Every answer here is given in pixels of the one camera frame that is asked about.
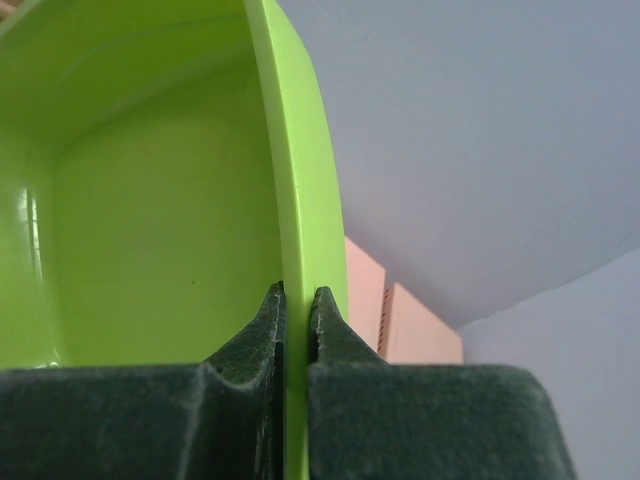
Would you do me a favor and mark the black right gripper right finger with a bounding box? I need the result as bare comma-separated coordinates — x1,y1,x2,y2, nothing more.
307,287,576,479

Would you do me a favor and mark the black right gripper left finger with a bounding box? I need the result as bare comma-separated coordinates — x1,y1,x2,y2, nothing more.
1,283,287,479

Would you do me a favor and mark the pink perforated basket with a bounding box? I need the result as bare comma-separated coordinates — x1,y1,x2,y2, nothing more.
345,238,386,352
378,283,464,365

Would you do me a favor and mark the green plastic tray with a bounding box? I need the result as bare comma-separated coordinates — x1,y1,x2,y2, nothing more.
1,1,347,479

